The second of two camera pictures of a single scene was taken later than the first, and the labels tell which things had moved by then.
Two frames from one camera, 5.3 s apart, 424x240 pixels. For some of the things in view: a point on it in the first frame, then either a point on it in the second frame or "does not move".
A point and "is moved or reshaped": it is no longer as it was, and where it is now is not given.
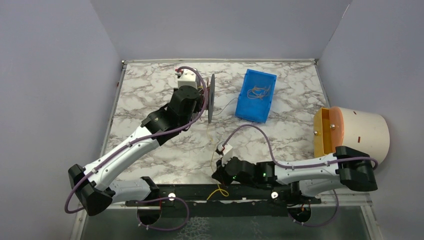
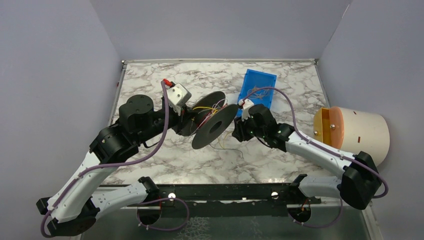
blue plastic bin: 254,101 does not move
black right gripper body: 222,172 -> 241,127
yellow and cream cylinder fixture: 366,132 does not move
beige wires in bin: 258,92 does not move
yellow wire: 224,194 is moved or reshaped
